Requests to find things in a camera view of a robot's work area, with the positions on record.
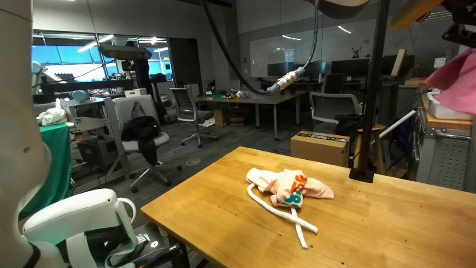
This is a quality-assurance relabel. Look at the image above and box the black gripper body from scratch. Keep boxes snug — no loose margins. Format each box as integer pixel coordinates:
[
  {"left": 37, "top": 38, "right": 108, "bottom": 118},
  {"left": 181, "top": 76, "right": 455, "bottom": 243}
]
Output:
[{"left": 442, "top": 0, "right": 476, "bottom": 48}]

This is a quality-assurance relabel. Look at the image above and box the pink shirt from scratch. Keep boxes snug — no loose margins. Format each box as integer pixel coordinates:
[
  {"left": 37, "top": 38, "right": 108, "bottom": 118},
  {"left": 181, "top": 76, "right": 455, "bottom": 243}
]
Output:
[{"left": 425, "top": 48, "right": 476, "bottom": 117}]

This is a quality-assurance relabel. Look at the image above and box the peach shirt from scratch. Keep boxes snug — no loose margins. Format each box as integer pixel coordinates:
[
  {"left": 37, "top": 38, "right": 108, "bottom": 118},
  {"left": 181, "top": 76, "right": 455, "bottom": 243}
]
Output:
[{"left": 245, "top": 169, "right": 335, "bottom": 208}]

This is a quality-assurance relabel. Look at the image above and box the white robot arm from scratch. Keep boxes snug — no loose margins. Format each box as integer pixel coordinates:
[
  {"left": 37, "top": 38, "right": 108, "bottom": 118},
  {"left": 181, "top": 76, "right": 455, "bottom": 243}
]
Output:
[{"left": 0, "top": 0, "right": 476, "bottom": 268}]

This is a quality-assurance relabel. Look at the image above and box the grey mesh office chair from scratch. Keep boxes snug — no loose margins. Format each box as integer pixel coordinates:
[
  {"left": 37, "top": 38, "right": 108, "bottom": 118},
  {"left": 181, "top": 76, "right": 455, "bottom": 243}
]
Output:
[{"left": 309, "top": 93, "right": 361, "bottom": 135}]

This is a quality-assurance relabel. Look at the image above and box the black pole stand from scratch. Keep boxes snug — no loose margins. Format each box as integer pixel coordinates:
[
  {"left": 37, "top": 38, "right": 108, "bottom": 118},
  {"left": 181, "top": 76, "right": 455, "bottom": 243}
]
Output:
[{"left": 349, "top": 0, "right": 390, "bottom": 184}]

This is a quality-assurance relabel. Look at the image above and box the large cardboard box left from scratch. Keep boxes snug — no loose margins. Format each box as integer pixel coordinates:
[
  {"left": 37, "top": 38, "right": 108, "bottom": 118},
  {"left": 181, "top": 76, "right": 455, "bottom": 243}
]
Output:
[{"left": 290, "top": 132, "right": 349, "bottom": 167}]

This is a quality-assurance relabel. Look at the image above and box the background office table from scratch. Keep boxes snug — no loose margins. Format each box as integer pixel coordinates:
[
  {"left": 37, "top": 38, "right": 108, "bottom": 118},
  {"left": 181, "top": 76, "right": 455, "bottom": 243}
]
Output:
[{"left": 195, "top": 93, "right": 306, "bottom": 141}]

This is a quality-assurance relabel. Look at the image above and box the office chair with black bag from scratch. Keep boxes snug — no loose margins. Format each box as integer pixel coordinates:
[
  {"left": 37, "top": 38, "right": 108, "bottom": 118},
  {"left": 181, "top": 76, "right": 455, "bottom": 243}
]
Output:
[{"left": 110, "top": 96, "right": 169, "bottom": 193}]

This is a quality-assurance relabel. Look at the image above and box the white rope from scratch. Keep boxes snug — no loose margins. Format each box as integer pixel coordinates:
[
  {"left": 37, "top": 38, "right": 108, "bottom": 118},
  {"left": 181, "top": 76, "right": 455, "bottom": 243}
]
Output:
[{"left": 245, "top": 184, "right": 320, "bottom": 251}]

